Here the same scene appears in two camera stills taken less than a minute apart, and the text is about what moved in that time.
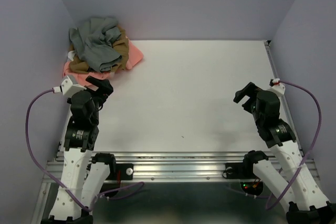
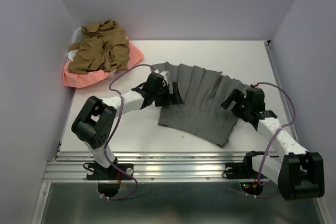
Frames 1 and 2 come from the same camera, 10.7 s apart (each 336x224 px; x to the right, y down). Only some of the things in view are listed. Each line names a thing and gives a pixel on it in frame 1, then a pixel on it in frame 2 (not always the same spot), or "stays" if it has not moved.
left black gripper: (105, 88) → (168, 99)
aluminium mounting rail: (164, 167) stays
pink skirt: (134, 55) stays
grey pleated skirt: (93, 41) → (202, 114)
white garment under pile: (71, 55) stays
